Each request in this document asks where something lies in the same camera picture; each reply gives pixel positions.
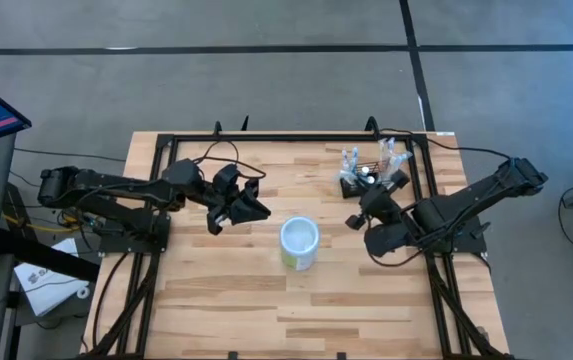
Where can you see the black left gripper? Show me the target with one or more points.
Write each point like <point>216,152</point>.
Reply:
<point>223,202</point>

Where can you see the white toothbrush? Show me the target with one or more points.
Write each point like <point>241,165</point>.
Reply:
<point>400,161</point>

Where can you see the white paper box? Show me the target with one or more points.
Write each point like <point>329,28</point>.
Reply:
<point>46,292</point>

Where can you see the black frame foot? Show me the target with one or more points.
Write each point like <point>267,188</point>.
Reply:
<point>217,128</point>
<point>244,123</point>
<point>372,125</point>

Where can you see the blue mouthwash bottle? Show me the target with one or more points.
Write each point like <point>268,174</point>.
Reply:
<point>364,171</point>

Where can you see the small white cap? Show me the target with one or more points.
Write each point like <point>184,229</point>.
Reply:
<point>370,178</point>

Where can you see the green white wipes canister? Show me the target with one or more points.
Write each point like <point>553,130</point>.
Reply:
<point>300,240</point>

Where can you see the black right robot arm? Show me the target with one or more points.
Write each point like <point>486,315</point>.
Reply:
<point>466,200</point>

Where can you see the black aluminium frame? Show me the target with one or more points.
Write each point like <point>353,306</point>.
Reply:
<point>291,137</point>

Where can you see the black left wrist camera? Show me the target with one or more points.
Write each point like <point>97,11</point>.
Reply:
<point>226,177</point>

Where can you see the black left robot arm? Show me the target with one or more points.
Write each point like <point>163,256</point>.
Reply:
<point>116,190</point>

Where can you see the black bar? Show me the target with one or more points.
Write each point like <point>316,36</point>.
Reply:
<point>46,255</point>

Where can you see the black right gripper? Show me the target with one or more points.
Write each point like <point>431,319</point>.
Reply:
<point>378,200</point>

